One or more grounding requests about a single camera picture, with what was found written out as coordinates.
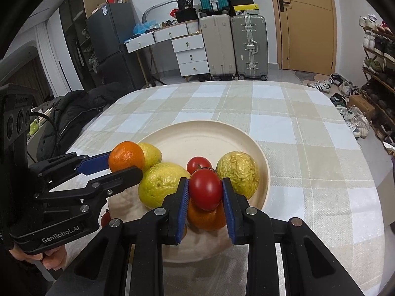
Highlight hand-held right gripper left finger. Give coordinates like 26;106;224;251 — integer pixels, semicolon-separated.
52;177;190;296

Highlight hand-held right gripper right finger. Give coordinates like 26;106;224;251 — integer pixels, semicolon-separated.
221;177;366;296

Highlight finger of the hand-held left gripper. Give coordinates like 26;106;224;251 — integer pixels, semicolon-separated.
33;165;144;204
29;151;112;186

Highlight orange mandarin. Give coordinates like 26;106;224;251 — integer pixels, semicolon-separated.
108;141;145;174
186;199;227;232

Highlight large pale yellow citrus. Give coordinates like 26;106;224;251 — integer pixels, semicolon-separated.
138;162;191;209

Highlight cream round plate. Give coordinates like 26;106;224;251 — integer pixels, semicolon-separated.
106;120;270;263

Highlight person's left hand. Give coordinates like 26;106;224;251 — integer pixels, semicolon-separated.
9;244;67;271

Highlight smooth yellow green citrus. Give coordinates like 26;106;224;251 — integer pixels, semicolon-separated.
137;143;162;171

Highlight wrinkled yellow green citrus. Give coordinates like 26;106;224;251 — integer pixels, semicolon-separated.
215;151;260;200

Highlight black jacket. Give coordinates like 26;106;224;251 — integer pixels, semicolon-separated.
37;83;130;161

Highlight dark grey fridge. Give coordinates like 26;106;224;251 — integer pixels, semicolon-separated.
85;2;145;90

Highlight dark glass cabinet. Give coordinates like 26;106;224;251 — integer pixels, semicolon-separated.
59;0;105;90

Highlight white drawer desk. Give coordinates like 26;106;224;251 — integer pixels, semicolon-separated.
125;21;210;77

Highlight blue plastic bags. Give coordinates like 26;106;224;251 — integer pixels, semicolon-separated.
133;20;158;34

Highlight pile of loose sneakers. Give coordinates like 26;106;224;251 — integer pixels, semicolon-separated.
306;73;371;139

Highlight beige hard suitcase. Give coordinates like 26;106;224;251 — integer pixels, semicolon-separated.
199;14;237;79

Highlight silver hard suitcase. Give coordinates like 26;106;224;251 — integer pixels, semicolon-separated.
230;14;268;81

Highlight brown cardboard box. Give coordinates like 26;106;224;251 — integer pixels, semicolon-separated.
348;95;375;120

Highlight wooden door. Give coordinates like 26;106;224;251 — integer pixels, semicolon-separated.
268;0;337;75

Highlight wooden shoe rack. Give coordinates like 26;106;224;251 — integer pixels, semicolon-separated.
359;25;395;139

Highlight yellow black shoe box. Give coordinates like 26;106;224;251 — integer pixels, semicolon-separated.
233;4;260;16

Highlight row of shoes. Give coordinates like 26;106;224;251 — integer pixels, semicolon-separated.
359;14;395;99

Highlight black cable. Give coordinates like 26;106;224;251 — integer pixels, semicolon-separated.
29;112;59;148

